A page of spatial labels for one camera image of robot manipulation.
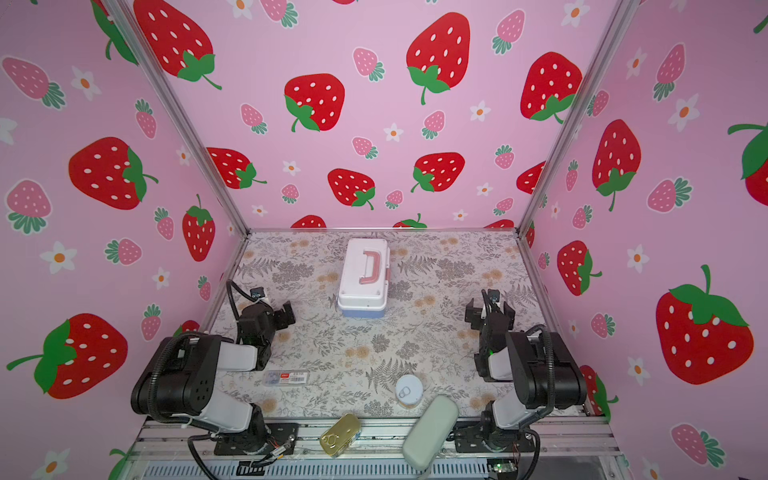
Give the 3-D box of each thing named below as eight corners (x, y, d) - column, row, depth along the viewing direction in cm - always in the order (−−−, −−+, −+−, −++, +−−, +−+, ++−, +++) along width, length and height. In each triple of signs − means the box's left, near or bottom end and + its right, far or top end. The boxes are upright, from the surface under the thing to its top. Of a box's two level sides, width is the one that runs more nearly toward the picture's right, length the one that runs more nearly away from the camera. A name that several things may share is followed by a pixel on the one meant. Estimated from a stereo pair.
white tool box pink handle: (341, 321, 98) (335, 301, 87) (349, 261, 114) (344, 238, 104) (389, 321, 97) (388, 300, 87) (390, 261, 114) (389, 238, 104)
